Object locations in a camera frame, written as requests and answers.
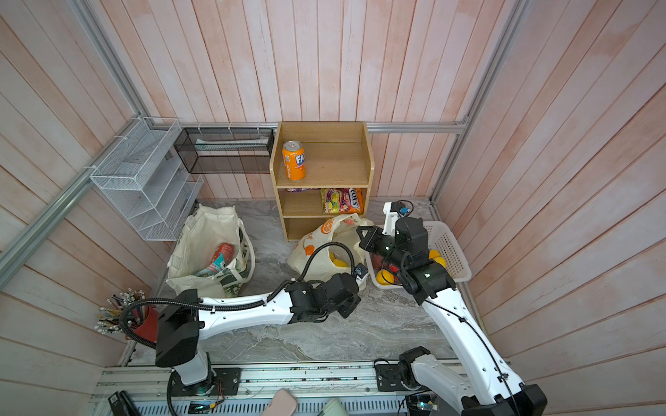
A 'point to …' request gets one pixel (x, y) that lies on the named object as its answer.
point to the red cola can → (227, 251)
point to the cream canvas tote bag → (212, 254)
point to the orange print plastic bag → (334, 247)
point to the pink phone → (283, 404)
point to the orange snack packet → (351, 200)
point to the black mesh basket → (226, 150)
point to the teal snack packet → (216, 266)
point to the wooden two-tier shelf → (321, 170)
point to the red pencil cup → (141, 320)
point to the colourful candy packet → (330, 200)
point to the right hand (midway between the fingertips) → (356, 228)
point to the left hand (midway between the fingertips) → (353, 296)
